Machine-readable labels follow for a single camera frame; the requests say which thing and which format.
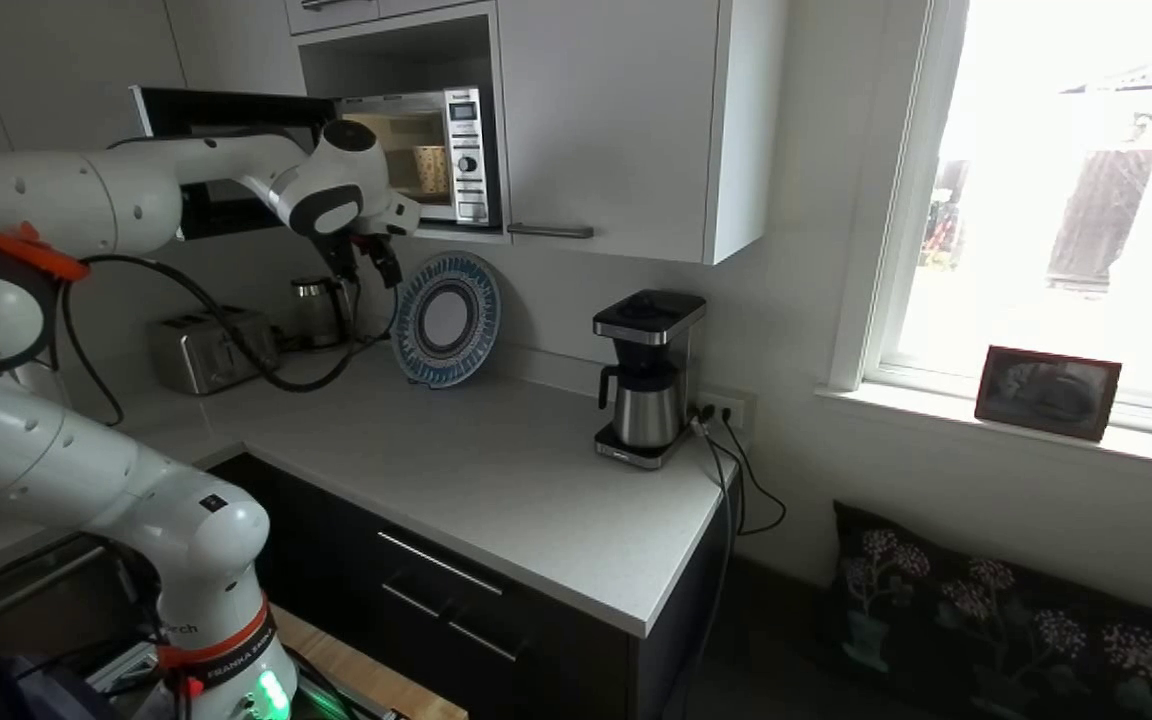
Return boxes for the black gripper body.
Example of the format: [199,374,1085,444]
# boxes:
[329,229,406,292]

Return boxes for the blue patterned decorative plate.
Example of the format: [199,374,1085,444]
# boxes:
[386,250,507,393]

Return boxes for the stainless steel microwave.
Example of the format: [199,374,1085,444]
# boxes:
[330,82,500,230]

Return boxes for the stainless microwave door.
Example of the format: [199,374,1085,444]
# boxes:
[132,82,338,244]

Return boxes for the silver toaster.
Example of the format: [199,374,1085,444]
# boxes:
[150,306,288,400]

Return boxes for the dark lower cabinet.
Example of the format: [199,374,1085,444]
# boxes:
[206,452,741,720]

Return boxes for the steel black coffee maker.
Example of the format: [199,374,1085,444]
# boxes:
[589,289,707,470]

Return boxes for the bright window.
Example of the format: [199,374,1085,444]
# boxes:
[866,0,1152,444]

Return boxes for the dark floral bench cushion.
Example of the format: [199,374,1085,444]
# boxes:
[827,499,1152,720]

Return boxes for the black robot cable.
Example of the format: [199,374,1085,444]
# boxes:
[59,250,390,432]

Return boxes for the short steel cabinet handle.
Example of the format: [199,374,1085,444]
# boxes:
[507,220,599,244]

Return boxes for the white wall cabinet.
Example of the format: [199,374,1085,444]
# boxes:
[493,0,789,266]

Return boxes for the steel drawer handle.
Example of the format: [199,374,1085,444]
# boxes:
[373,527,507,600]
[444,615,518,669]
[381,578,444,623]

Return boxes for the white wall outlet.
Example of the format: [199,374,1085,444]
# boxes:
[689,387,749,432]

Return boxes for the black coffee maker cable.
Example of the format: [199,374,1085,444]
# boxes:
[690,407,793,544]

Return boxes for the small dark picture frame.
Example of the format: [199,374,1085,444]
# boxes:
[973,340,1125,444]

